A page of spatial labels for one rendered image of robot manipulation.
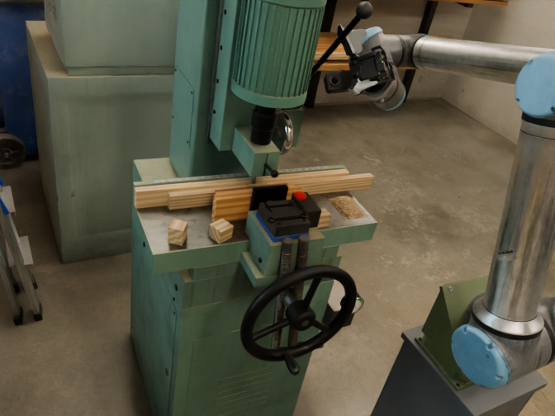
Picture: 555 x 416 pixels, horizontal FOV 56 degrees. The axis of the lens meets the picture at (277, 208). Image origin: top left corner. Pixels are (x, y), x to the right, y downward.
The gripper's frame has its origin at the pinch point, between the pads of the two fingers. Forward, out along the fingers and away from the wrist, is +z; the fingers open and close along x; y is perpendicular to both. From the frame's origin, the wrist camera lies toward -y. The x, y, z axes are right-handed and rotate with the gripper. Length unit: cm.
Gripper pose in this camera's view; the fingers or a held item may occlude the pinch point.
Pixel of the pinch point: (342, 58)
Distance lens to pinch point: 118.8
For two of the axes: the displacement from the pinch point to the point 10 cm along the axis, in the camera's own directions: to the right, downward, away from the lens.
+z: -4.3, -0.5, -9.0
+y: 8.9, -2.2, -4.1
